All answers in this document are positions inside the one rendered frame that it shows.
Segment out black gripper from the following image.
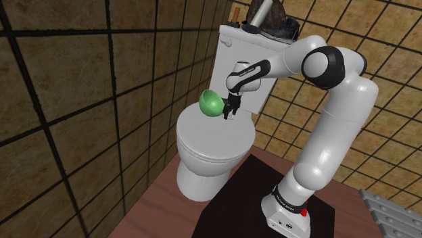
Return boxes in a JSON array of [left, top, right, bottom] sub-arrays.
[[222, 93, 243, 120]]

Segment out green bowl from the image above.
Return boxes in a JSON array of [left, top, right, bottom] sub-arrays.
[[198, 89, 227, 118]]

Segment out white toilet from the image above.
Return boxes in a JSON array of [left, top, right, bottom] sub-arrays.
[[175, 23, 298, 203]]

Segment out dark round disc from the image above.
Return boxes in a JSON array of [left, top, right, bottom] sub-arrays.
[[242, 23, 262, 34]]

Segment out black robot stand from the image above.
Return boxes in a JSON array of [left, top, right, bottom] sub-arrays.
[[191, 153, 335, 238]]

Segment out dark grey shoe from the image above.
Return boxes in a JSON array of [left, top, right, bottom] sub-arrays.
[[260, 18, 301, 44]]

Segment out white cylinder tube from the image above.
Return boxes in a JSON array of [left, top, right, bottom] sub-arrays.
[[249, 0, 274, 28]]

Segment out brown rock-shaped object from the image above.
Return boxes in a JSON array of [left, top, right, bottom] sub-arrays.
[[245, 0, 288, 30]]

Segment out grey ridged panel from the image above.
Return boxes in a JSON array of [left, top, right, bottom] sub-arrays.
[[358, 189, 422, 238]]

